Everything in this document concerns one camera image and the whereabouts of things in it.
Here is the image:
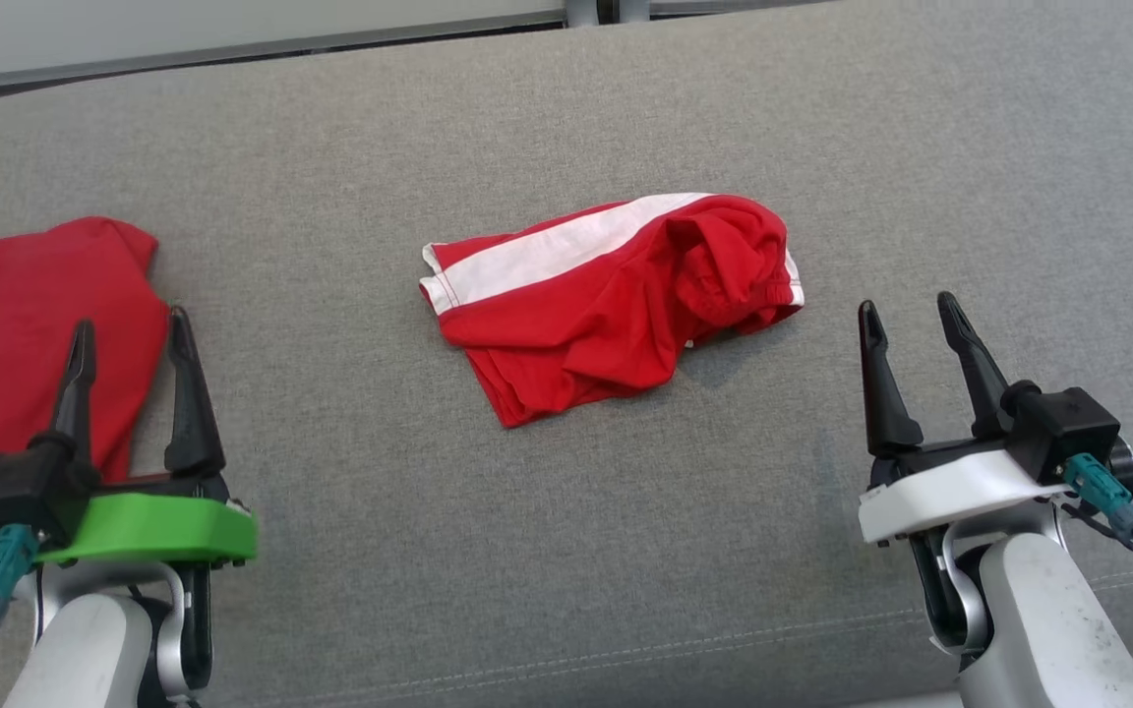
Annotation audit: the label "red Bulls 23 jersey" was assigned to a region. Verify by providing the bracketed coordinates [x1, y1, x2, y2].
[0, 216, 171, 514]

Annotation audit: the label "red shorts with white stripe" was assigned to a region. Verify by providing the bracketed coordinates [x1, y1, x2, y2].
[418, 192, 806, 430]

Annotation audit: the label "left cable with teal connector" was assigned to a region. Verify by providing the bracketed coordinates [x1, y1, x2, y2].
[0, 523, 38, 708]

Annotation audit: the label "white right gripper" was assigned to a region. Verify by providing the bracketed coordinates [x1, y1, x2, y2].
[857, 290, 1071, 547]

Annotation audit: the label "grey fabric sofa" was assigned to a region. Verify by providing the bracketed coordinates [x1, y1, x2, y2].
[0, 0, 1133, 708]

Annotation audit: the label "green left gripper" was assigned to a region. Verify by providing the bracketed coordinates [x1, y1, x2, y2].
[35, 306, 259, 571]

